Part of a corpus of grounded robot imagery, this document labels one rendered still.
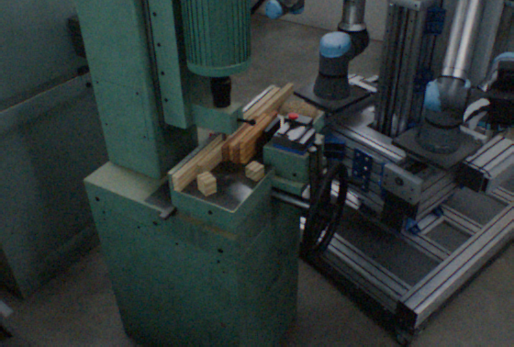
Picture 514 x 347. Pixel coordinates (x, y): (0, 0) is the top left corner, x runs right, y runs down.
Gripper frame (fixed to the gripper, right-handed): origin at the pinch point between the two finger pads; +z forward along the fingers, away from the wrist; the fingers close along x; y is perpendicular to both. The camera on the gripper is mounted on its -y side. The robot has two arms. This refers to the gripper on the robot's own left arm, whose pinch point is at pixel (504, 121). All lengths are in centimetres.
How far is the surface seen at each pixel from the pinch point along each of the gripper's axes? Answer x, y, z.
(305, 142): 49, 17, -12
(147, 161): 98, 24, -1
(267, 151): 60, 21, -10
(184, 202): 77, 26, 11
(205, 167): 75, 21, 2
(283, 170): 56, 27, -10
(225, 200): 65, 25, 9
